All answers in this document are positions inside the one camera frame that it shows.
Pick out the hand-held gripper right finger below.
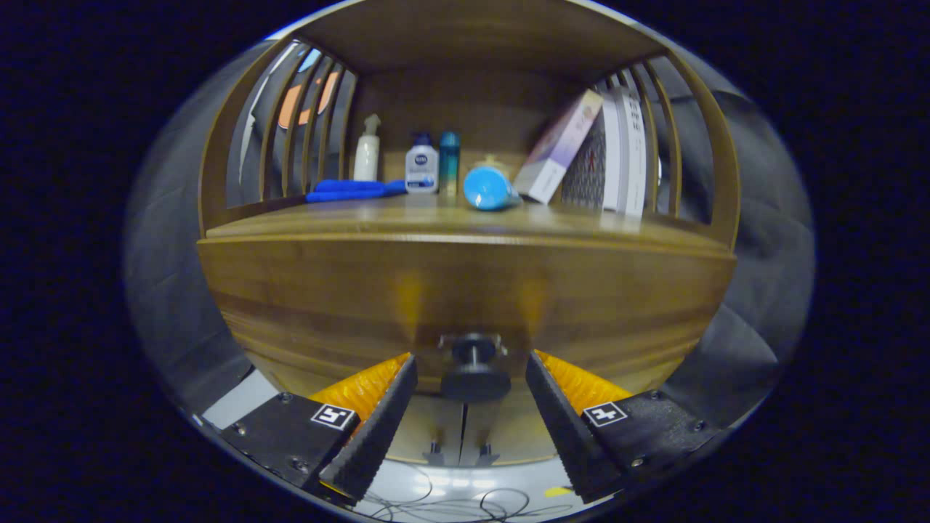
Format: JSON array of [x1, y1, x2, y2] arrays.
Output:
[[525, 350, 720, 503]]

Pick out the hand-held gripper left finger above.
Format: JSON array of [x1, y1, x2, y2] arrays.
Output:
[[218, 352, 419, 506]]

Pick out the blue white tube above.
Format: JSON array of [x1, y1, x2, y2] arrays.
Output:
[[463, 166, 522, 212]]

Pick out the wooden cabinet door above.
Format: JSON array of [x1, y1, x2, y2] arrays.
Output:
[[389, 396, 466, 466], [463, 396, 560, 466]]

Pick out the wooden countertop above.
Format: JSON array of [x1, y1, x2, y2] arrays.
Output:
[[206, 190, 729, 251]]

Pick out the wooden cabinet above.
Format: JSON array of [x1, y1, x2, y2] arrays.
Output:
[[196, 0, 742, 466]]

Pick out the blue folded cloth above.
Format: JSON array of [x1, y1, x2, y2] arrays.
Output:
[[305, 179, 408, 203]]

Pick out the white book patterned cover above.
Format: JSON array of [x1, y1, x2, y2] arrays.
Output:
[[561, 94, 624, 213]]

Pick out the white lotion bottle blue cap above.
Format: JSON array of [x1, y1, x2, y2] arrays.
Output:
[[405, 132, 440, 195]]

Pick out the white pump bottle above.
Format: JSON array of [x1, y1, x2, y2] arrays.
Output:
[[353, 113, 381, 182]]

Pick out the white book black title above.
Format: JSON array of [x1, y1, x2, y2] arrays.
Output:
[[619, 86, 649, 217]]

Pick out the teal slim bottle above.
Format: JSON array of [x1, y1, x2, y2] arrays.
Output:
[[439, 131, 461, 197]]

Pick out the purple book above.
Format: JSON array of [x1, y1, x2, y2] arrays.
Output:
[[513, 89, 605, 205]]

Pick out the tangled black cables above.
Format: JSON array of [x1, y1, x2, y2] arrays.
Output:
[[356, 465, 553, 522]]

